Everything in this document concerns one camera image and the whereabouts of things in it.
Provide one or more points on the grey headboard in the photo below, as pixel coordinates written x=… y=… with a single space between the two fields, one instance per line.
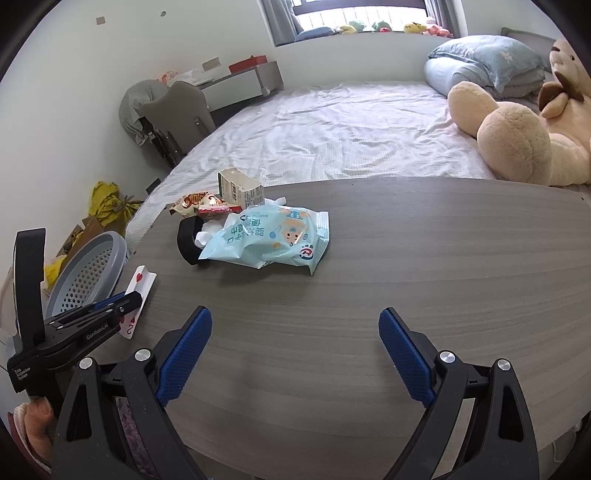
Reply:
x=531 y=39

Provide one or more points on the pink fluffy rug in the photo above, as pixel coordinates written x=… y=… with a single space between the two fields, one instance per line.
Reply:
x=127 y=424

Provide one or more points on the white playing card box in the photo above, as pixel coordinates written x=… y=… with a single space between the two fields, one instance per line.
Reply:
x=141 y=281

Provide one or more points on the blue-grey perforated plastic basket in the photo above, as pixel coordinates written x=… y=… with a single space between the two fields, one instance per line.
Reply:
x=78 y=277

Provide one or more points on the light blue wet wipe packet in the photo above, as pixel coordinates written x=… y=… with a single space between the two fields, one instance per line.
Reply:
x=258 y=240

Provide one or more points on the brown cardboard box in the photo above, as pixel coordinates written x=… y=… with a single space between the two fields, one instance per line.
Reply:
x=90 y=230

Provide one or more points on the white and grey desk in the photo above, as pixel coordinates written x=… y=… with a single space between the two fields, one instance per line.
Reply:
x=235 y=85

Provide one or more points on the large beige teddy bear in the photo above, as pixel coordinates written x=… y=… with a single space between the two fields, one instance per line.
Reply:
x=512 y=138

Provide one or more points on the dark wall socket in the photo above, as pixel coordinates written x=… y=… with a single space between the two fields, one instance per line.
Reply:
x=153 y=185

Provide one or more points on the blue cushion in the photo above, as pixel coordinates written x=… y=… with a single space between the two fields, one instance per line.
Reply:
x=316 y=33

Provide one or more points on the small green-white drink carton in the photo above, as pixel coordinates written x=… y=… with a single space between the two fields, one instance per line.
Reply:
x=240 y=189

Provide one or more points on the light blue pillows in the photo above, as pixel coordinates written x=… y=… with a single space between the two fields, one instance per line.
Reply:
x=485 y=60

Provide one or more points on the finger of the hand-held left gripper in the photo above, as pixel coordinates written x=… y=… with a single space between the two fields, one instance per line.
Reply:
x=108 y=303
x=124 y=304

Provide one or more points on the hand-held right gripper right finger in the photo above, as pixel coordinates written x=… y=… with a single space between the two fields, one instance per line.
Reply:
x=406 y=355

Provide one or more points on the snack wrapper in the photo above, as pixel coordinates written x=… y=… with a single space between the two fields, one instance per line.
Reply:
x=194 y=203

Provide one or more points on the small black box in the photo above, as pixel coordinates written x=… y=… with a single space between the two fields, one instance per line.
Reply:
x=187 y=240

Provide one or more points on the grey curtain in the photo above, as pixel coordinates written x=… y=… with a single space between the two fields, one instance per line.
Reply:
x=443 y=16
x=279 y=21

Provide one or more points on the barred window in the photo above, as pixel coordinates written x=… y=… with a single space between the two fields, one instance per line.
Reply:
x=360 y=11

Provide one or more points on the paper taped to wall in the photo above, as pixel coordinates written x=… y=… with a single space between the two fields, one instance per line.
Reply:
x=211 y=63

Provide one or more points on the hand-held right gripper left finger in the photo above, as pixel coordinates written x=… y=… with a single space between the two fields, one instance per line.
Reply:
x=184 y=355

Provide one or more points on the red box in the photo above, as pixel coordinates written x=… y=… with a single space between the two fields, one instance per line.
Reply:
x=247 y=64

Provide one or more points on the row of small plush toys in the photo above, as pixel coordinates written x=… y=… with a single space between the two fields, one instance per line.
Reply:
x=383 y=26

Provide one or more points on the grey cloth on chair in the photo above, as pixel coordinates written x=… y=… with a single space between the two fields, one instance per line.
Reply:
x=136 y=101

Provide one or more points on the person's left hand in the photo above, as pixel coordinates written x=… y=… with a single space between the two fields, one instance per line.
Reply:
x=34 y=424

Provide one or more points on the bed with white sheet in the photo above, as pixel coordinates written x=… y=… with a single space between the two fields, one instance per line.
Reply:
x=346 y=129

